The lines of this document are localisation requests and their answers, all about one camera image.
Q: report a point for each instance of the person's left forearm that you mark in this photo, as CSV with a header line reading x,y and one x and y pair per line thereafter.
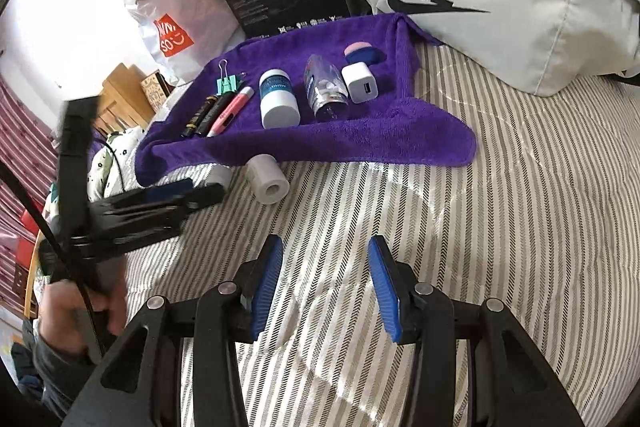
x,y
48,378

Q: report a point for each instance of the pink highlighter pen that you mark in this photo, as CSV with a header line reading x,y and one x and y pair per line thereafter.
x,y
238,102

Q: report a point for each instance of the patterned notebook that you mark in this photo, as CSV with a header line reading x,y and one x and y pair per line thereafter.
x,y
156,90

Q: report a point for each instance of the black gold label tube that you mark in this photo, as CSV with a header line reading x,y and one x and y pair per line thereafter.
x,y
198,116

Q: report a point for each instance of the white blue label bottle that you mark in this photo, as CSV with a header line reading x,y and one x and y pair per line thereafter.
x,y
278,105

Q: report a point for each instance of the small white dropper bottle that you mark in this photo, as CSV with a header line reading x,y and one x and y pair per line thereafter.
x,y
221,175

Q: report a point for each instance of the pink blue eraser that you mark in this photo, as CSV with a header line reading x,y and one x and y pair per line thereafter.
x,y
363,52

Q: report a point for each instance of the white Miniso plastic bag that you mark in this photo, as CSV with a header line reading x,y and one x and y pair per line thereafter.
x,y
184,35

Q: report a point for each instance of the striped grey bed quilt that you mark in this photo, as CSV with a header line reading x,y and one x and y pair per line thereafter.
x,y
546,218

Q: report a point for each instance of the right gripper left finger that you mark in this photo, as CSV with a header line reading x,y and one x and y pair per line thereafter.
x,y
258,281

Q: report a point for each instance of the clear pill bottle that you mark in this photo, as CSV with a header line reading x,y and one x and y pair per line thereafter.
x,y
326,92

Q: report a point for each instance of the person's left hand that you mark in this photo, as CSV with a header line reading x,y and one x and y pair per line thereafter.
x,y
60,306

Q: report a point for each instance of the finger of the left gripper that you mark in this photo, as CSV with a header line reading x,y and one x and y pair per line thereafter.
x,y
148,195
143,220

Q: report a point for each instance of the teal binder clip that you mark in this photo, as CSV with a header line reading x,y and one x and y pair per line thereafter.
x,y
227,83

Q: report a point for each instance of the small white tape roll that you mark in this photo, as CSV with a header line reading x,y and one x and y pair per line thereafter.
x,y
266,179

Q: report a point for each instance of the white usb charger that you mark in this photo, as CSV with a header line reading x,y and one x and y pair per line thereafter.
x,y
360,82

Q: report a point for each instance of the black rectangular stick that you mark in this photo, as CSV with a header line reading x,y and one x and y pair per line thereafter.
x,y
219,106

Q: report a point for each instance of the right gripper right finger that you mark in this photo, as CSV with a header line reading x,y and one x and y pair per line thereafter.
x,y
392,291

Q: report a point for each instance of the wooden headboard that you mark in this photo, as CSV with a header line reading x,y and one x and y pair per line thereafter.
x,y
123,104

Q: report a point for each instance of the white floral pillow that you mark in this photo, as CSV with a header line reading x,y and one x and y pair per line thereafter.
x,y
105,157

